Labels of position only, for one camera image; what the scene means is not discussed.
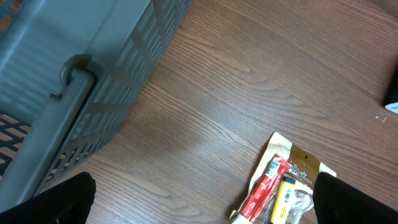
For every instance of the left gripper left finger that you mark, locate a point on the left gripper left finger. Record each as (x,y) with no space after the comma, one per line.
(67,202)

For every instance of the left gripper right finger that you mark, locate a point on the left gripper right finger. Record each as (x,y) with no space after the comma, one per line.
(337,202)

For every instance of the brown snack pouch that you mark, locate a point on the brown snack pouch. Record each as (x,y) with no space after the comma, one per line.
(304,168)

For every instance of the yellow black item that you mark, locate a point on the yellow black item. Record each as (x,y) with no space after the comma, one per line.
(281,206)

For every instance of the red item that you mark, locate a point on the red item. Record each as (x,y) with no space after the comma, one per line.
(262,192)

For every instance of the white barcode scanner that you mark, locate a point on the white barcode scanner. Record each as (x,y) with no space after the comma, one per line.
(390,101)

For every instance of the grey plastic mesh basket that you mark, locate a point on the grey plastic mesh basket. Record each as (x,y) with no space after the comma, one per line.
(71,71)

